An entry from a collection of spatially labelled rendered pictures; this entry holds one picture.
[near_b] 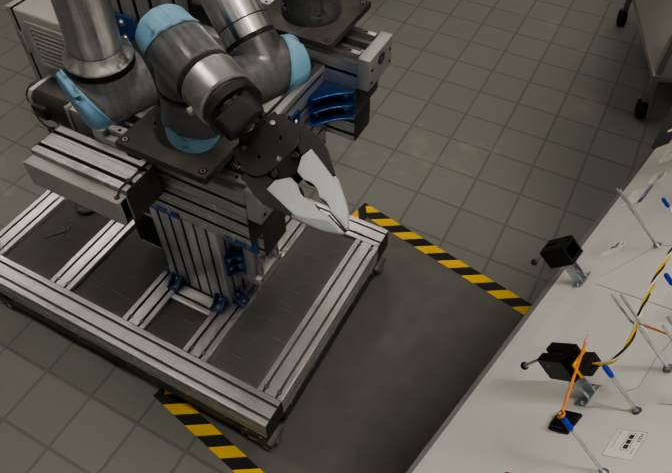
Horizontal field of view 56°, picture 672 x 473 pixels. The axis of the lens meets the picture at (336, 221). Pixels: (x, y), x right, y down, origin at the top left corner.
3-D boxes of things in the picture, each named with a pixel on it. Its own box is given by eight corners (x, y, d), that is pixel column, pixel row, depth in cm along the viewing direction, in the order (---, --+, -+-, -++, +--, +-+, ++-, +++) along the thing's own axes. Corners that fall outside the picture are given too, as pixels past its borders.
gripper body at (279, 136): (331, 166, 72) (269, 101, 77) (311, 138, 64) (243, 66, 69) (282, 211, 72) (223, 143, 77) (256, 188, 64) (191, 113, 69)
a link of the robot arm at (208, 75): (220, 41, 70) (165, 91, 70) (244, 67, 68) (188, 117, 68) (245, 74, 77) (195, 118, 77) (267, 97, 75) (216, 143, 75)
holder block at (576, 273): (553, 279, 141) (528, 245, 139) (598, 271, 130) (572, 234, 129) (543, 292, 138) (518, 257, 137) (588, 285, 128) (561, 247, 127)
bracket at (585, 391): (590, 384, 100) (573, 360, 100) (602, 386, 98) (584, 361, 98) (574, 404, 99) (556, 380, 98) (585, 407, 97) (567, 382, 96)
